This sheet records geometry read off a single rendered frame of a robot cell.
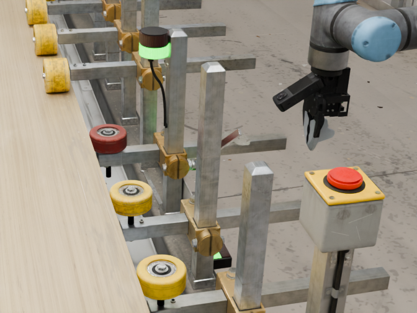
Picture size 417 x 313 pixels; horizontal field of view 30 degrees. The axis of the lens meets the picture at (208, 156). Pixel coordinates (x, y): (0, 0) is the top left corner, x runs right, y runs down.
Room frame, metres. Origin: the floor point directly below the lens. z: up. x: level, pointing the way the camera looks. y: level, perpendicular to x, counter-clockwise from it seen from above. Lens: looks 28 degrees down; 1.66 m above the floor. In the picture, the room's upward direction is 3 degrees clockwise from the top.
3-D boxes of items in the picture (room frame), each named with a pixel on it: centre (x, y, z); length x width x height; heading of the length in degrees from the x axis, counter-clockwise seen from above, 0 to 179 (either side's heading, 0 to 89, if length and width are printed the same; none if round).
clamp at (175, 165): (1.52, 0.09, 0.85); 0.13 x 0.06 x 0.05; 18
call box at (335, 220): (0.77, -0.16, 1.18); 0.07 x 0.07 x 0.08; 18
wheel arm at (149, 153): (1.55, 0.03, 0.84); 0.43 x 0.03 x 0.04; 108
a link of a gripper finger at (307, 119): (1.66, -0.25, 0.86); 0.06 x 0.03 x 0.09; 108
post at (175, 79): (1.50, 0.08, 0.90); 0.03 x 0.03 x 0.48; 18
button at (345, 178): (0.77, -0.16, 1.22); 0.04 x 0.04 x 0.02
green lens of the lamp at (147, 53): (1.48, 0.12, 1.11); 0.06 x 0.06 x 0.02
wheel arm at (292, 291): (1.08, -0.12, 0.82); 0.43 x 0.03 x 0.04; 108
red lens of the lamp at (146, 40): (1.48, 0.12, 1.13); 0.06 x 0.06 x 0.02
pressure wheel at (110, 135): (1.49, 0.22, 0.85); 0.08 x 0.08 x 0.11
